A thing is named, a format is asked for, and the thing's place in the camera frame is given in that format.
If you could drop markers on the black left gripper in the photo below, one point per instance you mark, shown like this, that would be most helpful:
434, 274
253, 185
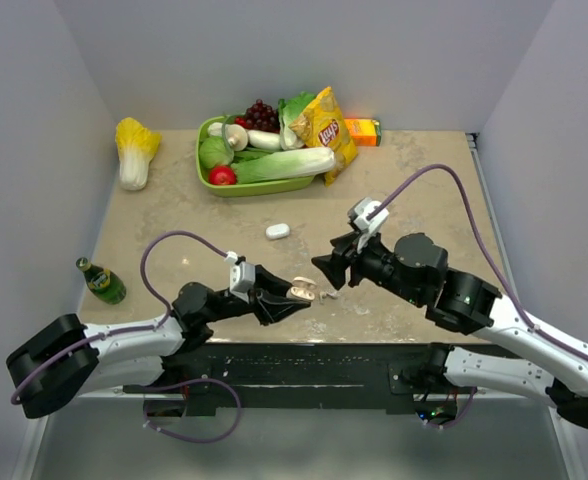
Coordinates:
269, 302

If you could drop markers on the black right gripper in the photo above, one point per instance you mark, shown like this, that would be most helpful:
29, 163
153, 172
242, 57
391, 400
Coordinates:
344, 253

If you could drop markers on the beige earbud case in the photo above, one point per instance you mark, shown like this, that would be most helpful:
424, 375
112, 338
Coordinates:
302, 288

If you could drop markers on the white earbud charging case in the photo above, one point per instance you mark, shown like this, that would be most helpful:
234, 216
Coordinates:
277, 231

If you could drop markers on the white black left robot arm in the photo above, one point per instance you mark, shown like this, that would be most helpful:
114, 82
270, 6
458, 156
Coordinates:
68, 358

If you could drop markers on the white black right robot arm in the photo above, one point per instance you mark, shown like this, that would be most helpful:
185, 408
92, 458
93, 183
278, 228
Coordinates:
544, 364

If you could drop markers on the green plastic basket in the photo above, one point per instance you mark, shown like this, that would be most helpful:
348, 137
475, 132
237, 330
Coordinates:
242, 190

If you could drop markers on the orange juice carton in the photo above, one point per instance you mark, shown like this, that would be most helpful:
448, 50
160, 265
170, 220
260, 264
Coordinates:
365, 132

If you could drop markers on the red apple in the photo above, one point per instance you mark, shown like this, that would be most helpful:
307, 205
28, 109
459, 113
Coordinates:
222, 176

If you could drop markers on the long green white cabbage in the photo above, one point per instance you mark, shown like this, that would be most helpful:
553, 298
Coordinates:
284, 165

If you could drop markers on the yellow Lays chip bag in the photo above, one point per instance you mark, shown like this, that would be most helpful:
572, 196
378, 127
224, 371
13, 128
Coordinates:
321, 124

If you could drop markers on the round green cabbage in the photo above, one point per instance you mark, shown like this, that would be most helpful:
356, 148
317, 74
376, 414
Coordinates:
214, 152

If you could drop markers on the white radish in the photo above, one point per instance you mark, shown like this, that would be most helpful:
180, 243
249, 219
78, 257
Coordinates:
264, 140

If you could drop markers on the beige mushroom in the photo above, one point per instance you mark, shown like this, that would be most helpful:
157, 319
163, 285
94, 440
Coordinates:
236, 136

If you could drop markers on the green glass bottle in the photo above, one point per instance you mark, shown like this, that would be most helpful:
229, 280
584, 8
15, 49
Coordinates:
102, 282

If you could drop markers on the green leafy lettuce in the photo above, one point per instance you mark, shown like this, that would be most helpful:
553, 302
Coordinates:
288, 111

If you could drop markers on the dark red grapes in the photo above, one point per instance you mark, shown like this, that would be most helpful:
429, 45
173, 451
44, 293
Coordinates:
259, 116

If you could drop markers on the yellow napa cabbage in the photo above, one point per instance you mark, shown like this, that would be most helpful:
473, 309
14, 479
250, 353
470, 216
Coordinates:
136, 146

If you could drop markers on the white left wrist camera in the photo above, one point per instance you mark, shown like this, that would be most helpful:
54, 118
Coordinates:
242, 276

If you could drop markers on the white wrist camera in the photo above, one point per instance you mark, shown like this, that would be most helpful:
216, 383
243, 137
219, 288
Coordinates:
366, 218
242, 276

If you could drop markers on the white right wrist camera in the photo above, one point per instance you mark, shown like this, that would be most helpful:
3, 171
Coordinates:
366, 218

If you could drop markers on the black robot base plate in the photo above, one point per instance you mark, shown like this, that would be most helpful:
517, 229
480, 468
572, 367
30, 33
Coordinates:
301, 376

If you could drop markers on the aluminium frame rail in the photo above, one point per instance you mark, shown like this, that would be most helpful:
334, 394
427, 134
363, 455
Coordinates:
473, 147

